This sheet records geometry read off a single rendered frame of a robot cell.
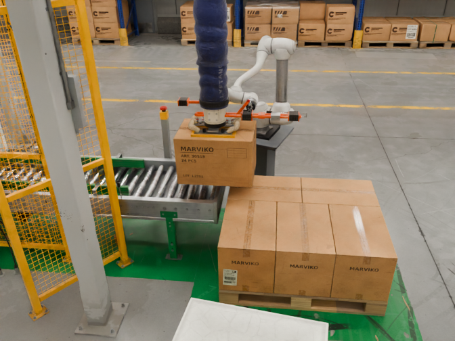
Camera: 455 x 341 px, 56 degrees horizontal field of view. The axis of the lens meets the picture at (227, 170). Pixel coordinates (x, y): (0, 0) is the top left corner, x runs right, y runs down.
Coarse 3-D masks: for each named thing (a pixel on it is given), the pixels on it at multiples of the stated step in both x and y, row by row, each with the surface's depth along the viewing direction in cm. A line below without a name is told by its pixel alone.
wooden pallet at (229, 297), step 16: (240, 304) 319; (256, 304) 318; (272, 304) 317; (288, 304) 317; (304, 304) 312; (320, 304) 316; (336, 304) 316; (352, 304) 316; (368, 304) 305; (384, 304) 303
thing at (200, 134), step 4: (192, 132) 329; (200, 132) 328; (204, 132) 327; (208, 132) 327; (220, 132) 327; (224, 132) 327; (232, 132) 327; (192, 136) 326; (196, 136) 325; (200, 136) 325; (204, 136) 324; (208, 136) 324; (212, 136) 324; (216, 136) 323; (220, 136) 323; (224, 136) 322; (228, 136) 322; (232, 136) 322
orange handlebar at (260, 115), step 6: (192, 102) 355; (198, 102) 354; (198, 114) 329; (228, 114) 327; (234, 114) 326; (240, 114) 326; (258, 114) 324; (264, 114) 323; (270, 114) 326; (282, 114) 325; (300, 114) 323
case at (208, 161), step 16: (208, 128) 340; (224, 128) 339; (240, 128) 338; (256, 128) 354; (176, 144) 326; (192, 144) 324; (208, 144) 323; (224, 144) 321; (240, 144) 319; (176, 160) 333; (192, 160) 331; (208, 160) 330; (224, 160) 328; (240, 160) 326; (192, 176) 339; (208, 176) 337; (224, 176) 335; (240, 176) 333
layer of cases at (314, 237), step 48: (240, 192) 354; (288, 192) 353; (336, 192) 352; (240, 240) 300; (288, 240) 300; (336, 240) 299; (384, 240) 298; (240, 288) 311; (288, 288) 306; (336, 288) 301; (384, 288) 296
